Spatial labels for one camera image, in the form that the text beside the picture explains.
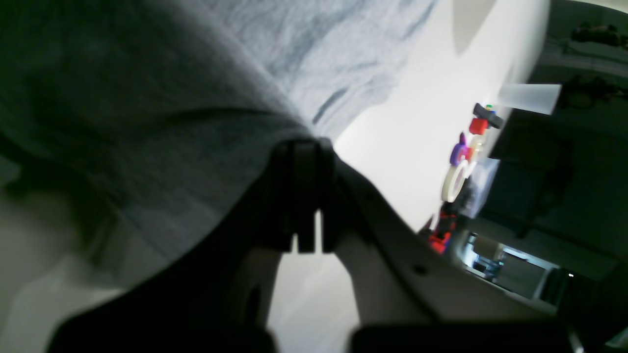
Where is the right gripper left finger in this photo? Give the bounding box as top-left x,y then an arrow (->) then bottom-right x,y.
47,139 -> 314,353

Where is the purple clamp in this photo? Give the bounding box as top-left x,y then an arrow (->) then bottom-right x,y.
449,132 -> 477,167

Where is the white tape roll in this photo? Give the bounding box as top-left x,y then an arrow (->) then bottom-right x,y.
441,160 -> 470,203

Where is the red black clamp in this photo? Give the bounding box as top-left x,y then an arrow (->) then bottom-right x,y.
469,103 -> 505,135

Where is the grey T-shirt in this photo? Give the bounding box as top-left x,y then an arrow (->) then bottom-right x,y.
1,0 -> 437,278

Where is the black orange clamp tool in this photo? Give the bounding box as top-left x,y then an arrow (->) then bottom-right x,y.
418,202 -> 465,255

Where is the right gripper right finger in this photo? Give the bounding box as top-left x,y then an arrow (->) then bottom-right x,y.
316,139 -> 575,353

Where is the blue-grey flat board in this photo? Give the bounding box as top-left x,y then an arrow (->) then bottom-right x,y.
497,83 -> 562,115

